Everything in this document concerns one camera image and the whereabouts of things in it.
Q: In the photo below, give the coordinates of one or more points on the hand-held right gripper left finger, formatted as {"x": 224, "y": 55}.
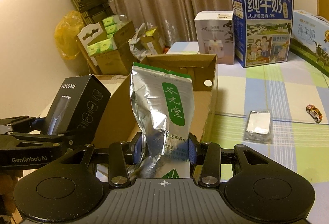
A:
{"x": 138, "y": 148}

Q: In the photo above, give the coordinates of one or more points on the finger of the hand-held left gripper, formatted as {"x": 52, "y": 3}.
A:
{"x": 39, "y": 121}
{"x": 38, "y": 137}

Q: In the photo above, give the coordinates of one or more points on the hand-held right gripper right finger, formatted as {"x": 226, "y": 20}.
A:
{"x": 192, "y": 149}

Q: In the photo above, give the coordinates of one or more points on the brown cardboard box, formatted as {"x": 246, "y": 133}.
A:
{"x": 118, "y": 111}

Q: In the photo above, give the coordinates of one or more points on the black product box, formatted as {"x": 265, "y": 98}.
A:
{"x": 82, "y": 100}

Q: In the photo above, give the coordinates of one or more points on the silver foil pouch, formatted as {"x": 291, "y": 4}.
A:
{"x": 154, "y": 100}

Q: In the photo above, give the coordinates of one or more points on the clear-wrapped silver packet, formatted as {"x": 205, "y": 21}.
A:
{"x": 258, "y": 125}

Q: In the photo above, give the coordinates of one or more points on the yellow plastic bag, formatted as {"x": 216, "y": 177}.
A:
{"x": 65, "y": 39}

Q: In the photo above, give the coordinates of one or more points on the carton with white cutout flap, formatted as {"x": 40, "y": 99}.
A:
{"x": 108, "y": 62}

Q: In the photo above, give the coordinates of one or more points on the green tissue packs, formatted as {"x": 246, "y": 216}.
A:
{"x": 101, "y": 45}

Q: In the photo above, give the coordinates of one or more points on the crumpled clear plastic wrap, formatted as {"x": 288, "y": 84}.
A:
{"x": 136, "y": 46}

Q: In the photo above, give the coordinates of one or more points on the small open carton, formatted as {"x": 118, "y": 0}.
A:
{"x": 153, "y": 43}

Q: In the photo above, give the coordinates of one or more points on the white humidifier box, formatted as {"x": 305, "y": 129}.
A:
{"x": 213, "y": 36}

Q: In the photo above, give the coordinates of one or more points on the orange white toy car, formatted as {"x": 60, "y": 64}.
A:
{"x": 314, "y": 113}

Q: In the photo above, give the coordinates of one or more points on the blue milk carton box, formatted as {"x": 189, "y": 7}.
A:
{"x": 264, "y": 34}

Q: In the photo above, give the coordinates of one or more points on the green cow milk box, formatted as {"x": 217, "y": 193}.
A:
{"x": 308, "y": 39}

